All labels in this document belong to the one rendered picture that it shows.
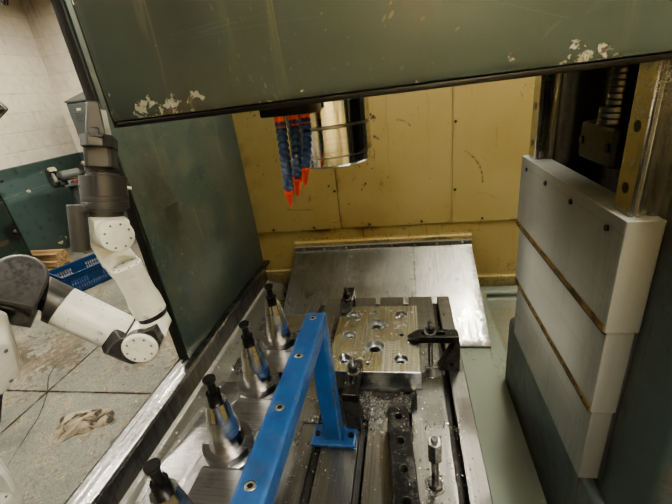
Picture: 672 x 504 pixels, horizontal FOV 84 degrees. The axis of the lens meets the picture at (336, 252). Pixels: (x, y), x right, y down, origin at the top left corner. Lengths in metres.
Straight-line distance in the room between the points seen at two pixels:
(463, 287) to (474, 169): 0.53
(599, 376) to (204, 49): 0.72
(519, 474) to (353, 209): 1.24
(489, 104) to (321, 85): 1.41
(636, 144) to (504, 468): 0.91
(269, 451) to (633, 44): 0.57
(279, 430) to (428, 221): 1.48
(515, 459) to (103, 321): 1.12
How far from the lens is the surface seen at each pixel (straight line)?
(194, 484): 0.54
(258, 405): 0.59
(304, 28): 0.44
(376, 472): 0.88
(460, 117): 1.78
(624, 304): 0.68
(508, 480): 1.25
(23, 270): 1.01
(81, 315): 1.00
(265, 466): 0.51
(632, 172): 0.63
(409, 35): 0.43
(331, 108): 0.68
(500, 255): 2.00
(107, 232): 0.87
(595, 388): 0.77
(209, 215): 1.60
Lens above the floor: 1.62
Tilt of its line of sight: 24 degrees down
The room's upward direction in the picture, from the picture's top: 7 degrees counter-clockwise
